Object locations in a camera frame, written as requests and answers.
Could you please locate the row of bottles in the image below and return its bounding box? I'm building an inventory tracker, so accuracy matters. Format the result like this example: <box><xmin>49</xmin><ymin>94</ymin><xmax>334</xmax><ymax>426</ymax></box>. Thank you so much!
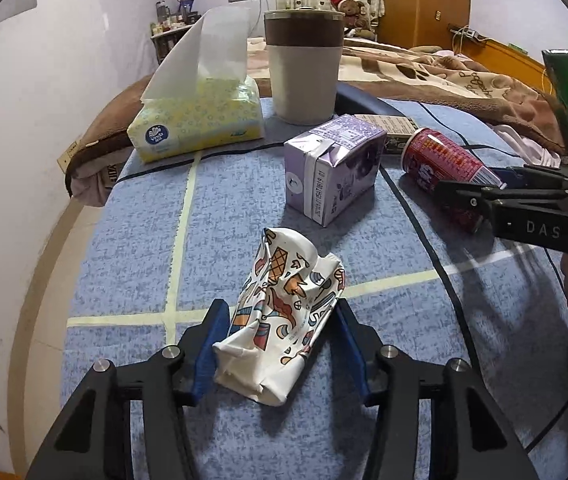
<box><xmin>151</xmin><ymin>0</ymin><xmax>202</xmax><ymax>36</ymax></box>

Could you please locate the black cable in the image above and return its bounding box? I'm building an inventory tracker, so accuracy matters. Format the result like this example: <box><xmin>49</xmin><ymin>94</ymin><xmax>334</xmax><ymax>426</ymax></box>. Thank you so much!
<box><xmin>524</xmin><ymin>375</ymin><xmax>568</xmax><ymax>453</ymax></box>

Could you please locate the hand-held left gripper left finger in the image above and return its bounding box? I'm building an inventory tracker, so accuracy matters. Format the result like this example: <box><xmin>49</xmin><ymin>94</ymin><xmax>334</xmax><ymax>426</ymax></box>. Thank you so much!
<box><xmin>24</xmin><ymin>299</ymin><xmax>232</xmax><ymax>480</ymax></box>

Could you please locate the brown teddy bear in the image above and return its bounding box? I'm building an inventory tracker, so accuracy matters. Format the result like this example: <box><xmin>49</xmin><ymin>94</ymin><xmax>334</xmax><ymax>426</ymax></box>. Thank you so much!
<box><xmin>329</xmin><ymin>0</ymin><xmax>377</xmax><ymax>38</ymax></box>

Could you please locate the wooden wardrobe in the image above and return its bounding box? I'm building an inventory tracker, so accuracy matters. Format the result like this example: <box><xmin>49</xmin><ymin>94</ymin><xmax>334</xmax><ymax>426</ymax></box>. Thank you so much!
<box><xmin>381</xmin><ymin>0</ymin><xmax>471</xmax><ymax>48</ymax></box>

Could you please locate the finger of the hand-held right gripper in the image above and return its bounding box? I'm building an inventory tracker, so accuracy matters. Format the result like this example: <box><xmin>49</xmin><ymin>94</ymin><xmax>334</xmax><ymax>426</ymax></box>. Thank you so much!
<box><xmin>434</xmin><ymin>179</ymin><xmax>568</xmax><ymax>223</ymax></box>
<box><xmin>495</xmin><ymin>165</ymin><xmax>568</xmax><ymax>197</ymax></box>

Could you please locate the white desk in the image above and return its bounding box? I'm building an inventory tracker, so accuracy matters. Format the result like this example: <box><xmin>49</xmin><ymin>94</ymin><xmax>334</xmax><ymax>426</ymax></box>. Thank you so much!
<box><xmin>150</xmin><ymin>25</ymin><xmax>200</xmax><ymax>66</ymax></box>

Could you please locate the brown printed blanket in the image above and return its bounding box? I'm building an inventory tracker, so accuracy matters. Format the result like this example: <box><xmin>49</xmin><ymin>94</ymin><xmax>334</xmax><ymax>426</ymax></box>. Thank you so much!
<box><xmin>66</xmin><ymin>35</ymin><xmax>568</xmax><ymax>206</ymax></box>

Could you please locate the beige brown tumbler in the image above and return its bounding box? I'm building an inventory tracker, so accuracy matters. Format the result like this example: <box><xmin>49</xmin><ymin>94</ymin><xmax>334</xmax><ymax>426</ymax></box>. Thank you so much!
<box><xmin>264</xmin><ymin>6</ymin><xmax>346</xmax><ymax>126</ymax></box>

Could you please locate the brown patterned box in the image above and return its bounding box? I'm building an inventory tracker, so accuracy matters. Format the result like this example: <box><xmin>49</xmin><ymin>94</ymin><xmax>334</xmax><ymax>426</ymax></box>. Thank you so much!
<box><xmin>354</xmin><ymin>114</ymin><xmax>421</xmax><ymax>153</ymax></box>

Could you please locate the red drink can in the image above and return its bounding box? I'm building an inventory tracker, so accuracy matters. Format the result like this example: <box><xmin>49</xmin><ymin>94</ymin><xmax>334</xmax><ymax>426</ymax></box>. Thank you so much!
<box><xmin>400</xmin><ymin>127</ymin><xmax>507</xmax><ymax>233</ymax></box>

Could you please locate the pink bed sheet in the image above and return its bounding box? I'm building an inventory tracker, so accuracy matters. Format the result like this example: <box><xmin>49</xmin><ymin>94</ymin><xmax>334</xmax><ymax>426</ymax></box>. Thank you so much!
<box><xmin>494</xmin><ymin>125</ymin><xmax>565</xmax><ymax>168</ymax></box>

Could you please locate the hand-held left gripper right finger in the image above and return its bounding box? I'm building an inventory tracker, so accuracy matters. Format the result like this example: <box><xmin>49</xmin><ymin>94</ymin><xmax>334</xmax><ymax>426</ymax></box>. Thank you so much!
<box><xmin>334</xmin><ymin>300</ymin><xmax>540</xmax><ymax>480</ymax></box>

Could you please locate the wooden headboard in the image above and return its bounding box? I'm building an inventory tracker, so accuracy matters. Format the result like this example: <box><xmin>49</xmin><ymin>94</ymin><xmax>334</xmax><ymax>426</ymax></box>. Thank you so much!
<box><xmin>469</xmin><ymin>35</ymin><xmax>550</xmax><ymax>91</ymax></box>

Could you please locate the yellow tissue pack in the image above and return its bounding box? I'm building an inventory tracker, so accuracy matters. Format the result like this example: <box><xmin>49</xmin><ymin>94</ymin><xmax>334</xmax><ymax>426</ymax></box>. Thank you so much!
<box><xmin>127</xmin><ymin>7</ymin><xmax>265</xmax><ymax>163</ymax></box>

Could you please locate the purple drink carton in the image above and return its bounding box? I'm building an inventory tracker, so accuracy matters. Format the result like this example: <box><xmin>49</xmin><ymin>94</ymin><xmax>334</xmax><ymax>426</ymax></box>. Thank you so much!
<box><xmin>284</xmin><ymin>114</ymin><xmax>387</xmax><ymax>228</ymax></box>

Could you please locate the navy glasses case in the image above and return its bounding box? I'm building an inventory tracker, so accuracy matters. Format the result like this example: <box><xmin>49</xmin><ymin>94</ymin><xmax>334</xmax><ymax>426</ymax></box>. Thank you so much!
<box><xmin>335</xmin><ymin>85</ymin><xmax>390</xmax><ymax>117</ymax></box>

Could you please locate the printed paper cup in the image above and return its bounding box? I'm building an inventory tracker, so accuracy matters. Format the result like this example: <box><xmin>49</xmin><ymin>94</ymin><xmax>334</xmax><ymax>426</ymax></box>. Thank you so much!
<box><xmin>212</xmin><ymin>227</ymin><xmax>347</xmax><ymax>406</ymax></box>

